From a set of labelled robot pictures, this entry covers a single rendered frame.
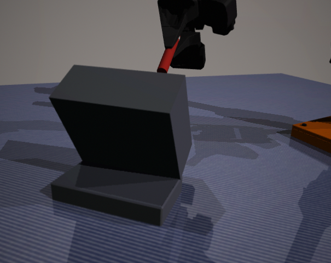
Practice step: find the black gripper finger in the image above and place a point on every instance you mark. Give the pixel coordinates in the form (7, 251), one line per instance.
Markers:
(174, 15)
(191, 40)

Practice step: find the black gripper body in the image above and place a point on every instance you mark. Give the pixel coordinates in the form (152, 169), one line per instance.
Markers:
(191, 58)

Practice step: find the red peg with white band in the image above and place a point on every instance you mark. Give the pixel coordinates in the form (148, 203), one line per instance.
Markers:
(167, 58)

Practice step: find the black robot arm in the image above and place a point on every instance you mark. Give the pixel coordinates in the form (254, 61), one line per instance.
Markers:
(220, 15)

